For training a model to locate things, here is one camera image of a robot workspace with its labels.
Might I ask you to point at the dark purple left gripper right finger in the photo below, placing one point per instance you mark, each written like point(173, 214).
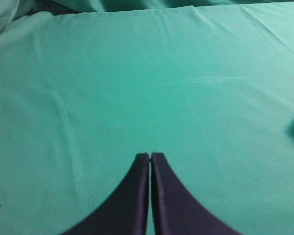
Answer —
point(175, 211)

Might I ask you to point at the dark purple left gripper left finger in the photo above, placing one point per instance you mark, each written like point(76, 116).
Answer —
point(125, 211)

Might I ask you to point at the green table cloth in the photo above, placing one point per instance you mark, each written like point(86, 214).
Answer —
point(211, 87)

